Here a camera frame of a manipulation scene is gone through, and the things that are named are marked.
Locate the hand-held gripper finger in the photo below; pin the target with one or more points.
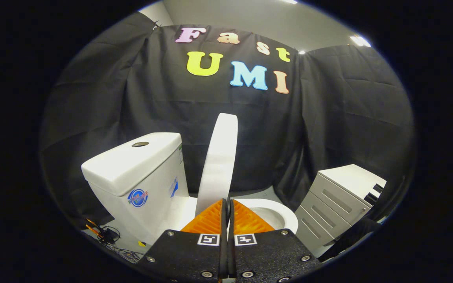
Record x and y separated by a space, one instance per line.
223 224
231 228

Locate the black round lid tab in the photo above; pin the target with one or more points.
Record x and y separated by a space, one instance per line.
228 206

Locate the white toilet lid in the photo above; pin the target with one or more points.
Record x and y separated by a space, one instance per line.
220 157

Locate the white ceramic toilet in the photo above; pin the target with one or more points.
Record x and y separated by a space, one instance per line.
132 169

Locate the grey drawer cabinet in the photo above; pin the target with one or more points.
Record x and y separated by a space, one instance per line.
336 196

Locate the orange black device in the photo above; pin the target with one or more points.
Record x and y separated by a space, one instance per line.
92 227

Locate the black backdrop cloth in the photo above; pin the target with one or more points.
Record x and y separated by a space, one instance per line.
171 102

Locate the small ceiling spotlight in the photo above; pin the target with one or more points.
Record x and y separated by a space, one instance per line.
360 41

